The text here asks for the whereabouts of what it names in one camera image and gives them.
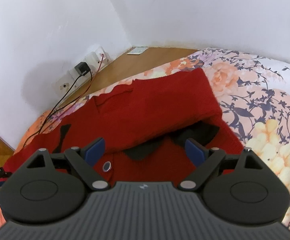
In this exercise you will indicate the black power adapter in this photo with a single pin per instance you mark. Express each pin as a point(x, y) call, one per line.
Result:
point(82, 68)

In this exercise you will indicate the red knit cardigan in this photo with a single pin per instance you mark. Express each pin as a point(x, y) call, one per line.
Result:
point(144, 125)

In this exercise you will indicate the white wall socket strip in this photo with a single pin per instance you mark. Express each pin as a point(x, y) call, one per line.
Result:
point(98, 58)

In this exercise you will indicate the floral orange bedsheet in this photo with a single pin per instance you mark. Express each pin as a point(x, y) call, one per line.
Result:
point(254, 95)

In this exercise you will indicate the wooden bed frame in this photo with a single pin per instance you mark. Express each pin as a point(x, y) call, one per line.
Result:
point(129, 65)

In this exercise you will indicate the small white card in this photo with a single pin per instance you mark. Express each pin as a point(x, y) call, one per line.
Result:
point(137, 50)

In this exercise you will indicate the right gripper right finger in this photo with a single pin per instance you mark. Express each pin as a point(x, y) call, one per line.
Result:
point(239, 188)

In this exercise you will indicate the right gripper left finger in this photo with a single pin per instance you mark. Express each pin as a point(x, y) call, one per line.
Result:
point(49, 187)

